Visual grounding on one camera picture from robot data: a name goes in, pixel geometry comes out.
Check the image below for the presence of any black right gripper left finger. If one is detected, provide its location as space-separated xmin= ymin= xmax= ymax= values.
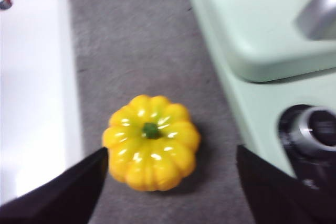
xmin=0 ymin=147 xmax=109 ymax=224

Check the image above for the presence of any mint green breakfast machine base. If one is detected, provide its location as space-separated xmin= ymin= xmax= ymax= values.
xmin=191 ymin=0 xmax=336 ymax=183

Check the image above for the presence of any silver control knob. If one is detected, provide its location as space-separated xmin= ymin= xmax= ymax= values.
xmin=293 ymin=105 xmax=336 ymax=158

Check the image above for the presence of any yellow toy pumpkin green stem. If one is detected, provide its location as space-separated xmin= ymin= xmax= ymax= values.
xmin=102 ymin=94 xmax=202 ymax=193

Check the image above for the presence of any mint green hinged griddle cover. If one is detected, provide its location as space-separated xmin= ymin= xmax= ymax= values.
xmin=186 ymin=0 xmax=336 ymax=83

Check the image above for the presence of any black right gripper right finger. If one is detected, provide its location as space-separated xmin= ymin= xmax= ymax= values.
xmin=237 ymin=144 xmax=336 ymax=224

